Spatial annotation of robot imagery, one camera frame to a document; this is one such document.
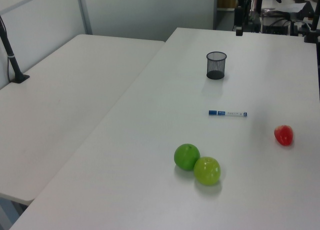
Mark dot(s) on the blue and white marker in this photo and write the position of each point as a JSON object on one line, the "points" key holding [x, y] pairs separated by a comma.
{"points": [[220, 112]]}

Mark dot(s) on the dark green apple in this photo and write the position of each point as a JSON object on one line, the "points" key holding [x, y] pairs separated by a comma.
{"points": [[184, 156]]}

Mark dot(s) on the black mesh pen cup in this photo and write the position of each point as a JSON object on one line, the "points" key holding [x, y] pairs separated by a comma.
{"points": [[216, 65]]}

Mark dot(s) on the yellow-green apple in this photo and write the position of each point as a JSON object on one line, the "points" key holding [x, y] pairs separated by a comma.
{"points": [[207, 172]]}

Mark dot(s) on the red wax apple fruit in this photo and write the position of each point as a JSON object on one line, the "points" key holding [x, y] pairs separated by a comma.
{"points": [[284, 136]]}

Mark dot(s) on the black desk equipment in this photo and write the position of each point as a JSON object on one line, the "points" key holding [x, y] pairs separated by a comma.
{"points": [[275, 27]]}

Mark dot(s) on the black clamped corner pole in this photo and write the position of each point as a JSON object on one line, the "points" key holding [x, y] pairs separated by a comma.
{"points": [[311, 36]]}

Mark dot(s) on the black camera pole with base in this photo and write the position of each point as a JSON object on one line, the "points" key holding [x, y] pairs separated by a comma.
{"points": [[12, 60]]}

